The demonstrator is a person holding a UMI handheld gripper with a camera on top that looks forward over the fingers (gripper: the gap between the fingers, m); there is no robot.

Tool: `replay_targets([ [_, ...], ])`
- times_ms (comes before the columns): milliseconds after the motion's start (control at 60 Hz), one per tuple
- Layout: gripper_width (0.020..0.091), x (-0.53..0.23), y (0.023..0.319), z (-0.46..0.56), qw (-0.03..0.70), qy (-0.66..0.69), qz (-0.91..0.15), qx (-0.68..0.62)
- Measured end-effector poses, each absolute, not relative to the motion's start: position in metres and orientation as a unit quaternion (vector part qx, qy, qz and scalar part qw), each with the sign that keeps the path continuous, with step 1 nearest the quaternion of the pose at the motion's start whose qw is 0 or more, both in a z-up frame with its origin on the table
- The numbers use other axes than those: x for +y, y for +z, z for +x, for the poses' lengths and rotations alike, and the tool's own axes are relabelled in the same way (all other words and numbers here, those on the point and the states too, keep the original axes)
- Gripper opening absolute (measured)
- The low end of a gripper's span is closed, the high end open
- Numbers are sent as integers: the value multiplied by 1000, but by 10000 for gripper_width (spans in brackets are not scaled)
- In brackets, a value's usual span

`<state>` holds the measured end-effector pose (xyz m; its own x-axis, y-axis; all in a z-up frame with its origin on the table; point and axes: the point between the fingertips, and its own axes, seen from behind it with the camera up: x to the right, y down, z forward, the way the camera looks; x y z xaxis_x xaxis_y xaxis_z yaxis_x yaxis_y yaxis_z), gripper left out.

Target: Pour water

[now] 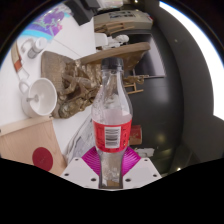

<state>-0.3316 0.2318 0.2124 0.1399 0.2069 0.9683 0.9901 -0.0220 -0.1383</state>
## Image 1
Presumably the white mug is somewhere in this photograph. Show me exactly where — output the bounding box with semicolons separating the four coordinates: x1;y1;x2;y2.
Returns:
18;77;58;118

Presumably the light plywood board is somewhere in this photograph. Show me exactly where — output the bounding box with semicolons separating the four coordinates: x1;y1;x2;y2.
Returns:
0;115;68;177

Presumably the red box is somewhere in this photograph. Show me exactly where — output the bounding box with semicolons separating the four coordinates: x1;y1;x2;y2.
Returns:
129;124;144;147

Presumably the flat round red coaster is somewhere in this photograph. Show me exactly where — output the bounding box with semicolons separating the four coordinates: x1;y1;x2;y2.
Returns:
31;146;54;172

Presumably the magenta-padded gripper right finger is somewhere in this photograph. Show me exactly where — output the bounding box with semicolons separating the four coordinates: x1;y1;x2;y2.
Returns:
121;147;163;190

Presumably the small white-lidded jar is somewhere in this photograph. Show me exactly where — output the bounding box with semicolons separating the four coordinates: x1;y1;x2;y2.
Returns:
27;37;48;60

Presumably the clear red-label drink bottle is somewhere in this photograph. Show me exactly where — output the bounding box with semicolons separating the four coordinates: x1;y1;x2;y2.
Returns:
91;57;134;190

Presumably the black wall screen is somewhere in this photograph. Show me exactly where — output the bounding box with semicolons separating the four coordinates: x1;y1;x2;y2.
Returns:
133;33;167;78

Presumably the long ceiling light strip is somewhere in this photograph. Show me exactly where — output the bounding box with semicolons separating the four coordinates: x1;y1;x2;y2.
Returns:
159;0;224;121

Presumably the wooden stick with red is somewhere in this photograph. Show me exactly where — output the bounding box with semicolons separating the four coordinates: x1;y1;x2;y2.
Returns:
10;41;24;79

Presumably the wooden easel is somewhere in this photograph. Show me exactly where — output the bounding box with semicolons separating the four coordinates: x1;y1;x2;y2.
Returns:
123;74;149;96

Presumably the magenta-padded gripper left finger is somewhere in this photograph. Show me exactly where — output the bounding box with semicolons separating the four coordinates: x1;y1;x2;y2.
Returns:
60;147;101;190

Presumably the white plaster bust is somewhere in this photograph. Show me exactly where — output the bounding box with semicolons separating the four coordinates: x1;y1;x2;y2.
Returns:
113;34;130;46

